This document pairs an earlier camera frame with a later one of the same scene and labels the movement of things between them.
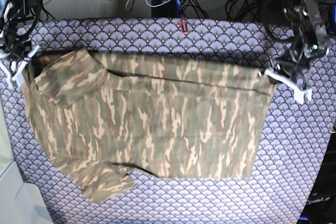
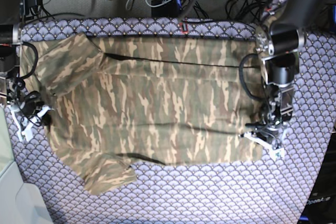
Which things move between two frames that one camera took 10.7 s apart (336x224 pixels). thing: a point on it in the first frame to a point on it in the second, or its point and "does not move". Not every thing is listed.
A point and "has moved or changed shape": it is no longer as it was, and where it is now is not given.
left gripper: [13, 61] to [25, 111]
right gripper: [293, 71] to [265, 131]
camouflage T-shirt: [104, 115] has moved or changed shape
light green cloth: [20, 202] does not move
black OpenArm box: [322, 208] does not move
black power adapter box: [168, 10] does not move
